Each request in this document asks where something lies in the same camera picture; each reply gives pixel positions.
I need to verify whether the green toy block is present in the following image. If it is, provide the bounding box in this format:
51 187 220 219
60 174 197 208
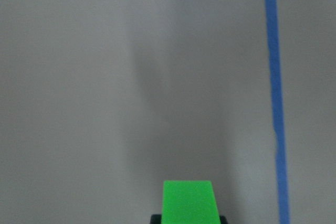
161 180 221 224

